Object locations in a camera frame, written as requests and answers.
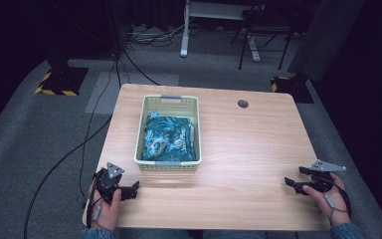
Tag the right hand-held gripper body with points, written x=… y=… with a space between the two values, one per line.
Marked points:
x=323 y=176

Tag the black metal chair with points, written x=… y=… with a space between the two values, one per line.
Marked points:
x=265 y=26

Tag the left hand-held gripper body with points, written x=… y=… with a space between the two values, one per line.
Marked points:
x=110 y=182

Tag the teal patterned cloth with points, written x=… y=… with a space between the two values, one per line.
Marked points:
x=169 y=139

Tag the person's right hand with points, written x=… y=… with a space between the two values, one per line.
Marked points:
x=333 y=204

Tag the grey round table grommet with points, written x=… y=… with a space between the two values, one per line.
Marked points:
x=243 y=104

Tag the white desk frame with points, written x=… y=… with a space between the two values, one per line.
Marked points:
x=184 y=43

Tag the grey leaning panel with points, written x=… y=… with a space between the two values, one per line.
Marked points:
x=325 y=40

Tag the person's left hand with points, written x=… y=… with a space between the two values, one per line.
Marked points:
x=107 y=212

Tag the black yellow striped stand base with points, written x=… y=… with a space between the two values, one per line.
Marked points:
x=61 y=81
x=293 y=88

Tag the pale green plastic basket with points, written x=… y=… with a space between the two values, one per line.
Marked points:
x=170 y=103

